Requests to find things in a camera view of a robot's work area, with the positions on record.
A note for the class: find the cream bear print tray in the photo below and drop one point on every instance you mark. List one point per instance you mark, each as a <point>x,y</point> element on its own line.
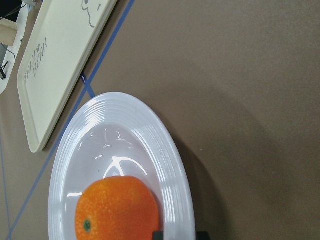
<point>63,37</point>

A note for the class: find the white round plate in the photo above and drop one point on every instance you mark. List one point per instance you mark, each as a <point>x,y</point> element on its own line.
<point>116,134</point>

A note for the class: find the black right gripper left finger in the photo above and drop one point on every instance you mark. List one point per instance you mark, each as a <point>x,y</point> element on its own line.
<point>158,235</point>

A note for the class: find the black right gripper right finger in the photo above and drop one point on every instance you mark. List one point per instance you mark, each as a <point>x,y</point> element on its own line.
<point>202,235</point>

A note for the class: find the orange fruit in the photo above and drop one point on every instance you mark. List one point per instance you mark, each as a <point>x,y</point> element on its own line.
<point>117,208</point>

